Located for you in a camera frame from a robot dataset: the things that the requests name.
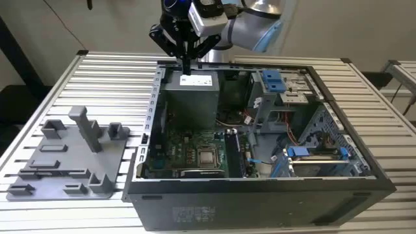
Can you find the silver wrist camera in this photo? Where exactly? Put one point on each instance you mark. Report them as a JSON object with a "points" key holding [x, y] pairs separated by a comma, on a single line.
{"points": [[208, 24]]}

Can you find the blue disk carrier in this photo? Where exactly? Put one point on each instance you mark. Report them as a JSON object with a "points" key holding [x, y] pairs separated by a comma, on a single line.
{"points": [[270, 80], [297, 151]]}

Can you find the black box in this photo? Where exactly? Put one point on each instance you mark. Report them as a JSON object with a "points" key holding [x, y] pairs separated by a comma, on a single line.
{"points": [[376, 80]]}

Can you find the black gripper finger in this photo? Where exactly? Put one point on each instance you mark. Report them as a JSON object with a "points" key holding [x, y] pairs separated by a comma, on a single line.
{"points": [[208, 45], [164, 39]]}

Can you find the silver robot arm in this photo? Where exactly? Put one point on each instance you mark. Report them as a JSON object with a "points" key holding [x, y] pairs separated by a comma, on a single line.
{"points": [[246, 34]]}

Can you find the silver CPU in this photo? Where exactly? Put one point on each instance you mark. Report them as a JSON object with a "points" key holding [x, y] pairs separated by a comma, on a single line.
{"points": [[206, 158]]}

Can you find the black PC case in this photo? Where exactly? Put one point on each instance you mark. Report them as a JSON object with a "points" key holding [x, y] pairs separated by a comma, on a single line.
{"points": [[260, 207]]}

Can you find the grey power supply unit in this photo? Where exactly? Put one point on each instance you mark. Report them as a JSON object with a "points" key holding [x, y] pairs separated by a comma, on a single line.
{"points": [[190, 107]]}

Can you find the black graphics card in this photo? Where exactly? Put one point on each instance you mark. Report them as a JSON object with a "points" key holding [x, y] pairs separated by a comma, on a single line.
{"points": [[201, 173]]}

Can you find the grey parts rack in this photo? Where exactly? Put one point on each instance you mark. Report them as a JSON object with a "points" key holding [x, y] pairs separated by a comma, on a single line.
{"points": [[70, 161]]}

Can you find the black hanging tool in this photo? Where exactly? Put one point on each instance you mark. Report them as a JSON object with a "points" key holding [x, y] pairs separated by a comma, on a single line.
{"points": [[89, 5]]}

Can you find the green motherboard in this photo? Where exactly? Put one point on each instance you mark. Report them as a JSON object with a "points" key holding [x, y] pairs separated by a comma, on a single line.
{"points": [[181, 146]]}

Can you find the black table corner cap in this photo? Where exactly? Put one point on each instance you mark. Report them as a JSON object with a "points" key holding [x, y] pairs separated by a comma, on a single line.
{"points": [[345, 61], [82, 52]]}

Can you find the CPU socket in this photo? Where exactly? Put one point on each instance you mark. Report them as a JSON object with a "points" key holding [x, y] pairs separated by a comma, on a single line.
{"points": [[205, 147]]}

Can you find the aluminium frame side table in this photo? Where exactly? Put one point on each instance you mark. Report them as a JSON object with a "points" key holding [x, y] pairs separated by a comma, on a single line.
{"points": [[405, 74]]}

